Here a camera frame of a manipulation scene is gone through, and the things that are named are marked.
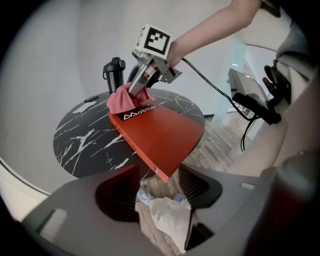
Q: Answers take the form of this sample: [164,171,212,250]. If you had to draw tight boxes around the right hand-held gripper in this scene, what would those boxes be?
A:
[127,24,183,97]

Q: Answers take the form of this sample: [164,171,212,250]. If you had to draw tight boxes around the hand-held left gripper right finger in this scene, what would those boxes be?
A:
[178,164,273,256]

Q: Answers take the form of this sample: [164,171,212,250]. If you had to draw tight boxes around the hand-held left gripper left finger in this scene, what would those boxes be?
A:
[24,164,151,256]

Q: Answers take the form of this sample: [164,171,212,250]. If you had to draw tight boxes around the pink cloth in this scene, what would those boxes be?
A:
[106,83,156,115]

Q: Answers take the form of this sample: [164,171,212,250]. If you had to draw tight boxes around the red hardcover book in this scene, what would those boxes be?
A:
[107,104,204,183]

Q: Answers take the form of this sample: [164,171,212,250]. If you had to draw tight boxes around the person's right forearm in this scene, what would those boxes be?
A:
[166,0,263,67]

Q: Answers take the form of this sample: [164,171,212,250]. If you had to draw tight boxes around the black drinking bottle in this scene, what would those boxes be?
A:
[102,56,126,95]

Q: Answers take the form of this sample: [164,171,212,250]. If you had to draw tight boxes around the light blue sneaker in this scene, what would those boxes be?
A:
[136,189,154,207]
[173,193,192,208]

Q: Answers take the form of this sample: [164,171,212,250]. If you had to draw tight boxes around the beige trousers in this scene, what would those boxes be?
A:
[149,119,291,253]

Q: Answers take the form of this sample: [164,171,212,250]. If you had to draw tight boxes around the white paper sheet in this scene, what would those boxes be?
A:
[72,101,97,114]

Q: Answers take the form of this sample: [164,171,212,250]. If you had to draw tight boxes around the black marble round table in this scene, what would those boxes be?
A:
[52,87,206,180]

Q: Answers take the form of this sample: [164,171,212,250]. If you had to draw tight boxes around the frosted glass door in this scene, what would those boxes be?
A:
[214,34,247,123]

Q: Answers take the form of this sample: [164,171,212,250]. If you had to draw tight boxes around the black monitor with blue screen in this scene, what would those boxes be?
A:
[227,67,282,126]

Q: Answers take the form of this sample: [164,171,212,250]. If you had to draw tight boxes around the grey sweatshirt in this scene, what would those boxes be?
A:
[259,0,320,161]

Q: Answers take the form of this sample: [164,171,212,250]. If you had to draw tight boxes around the black cable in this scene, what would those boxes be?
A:
[181,57,258,152]

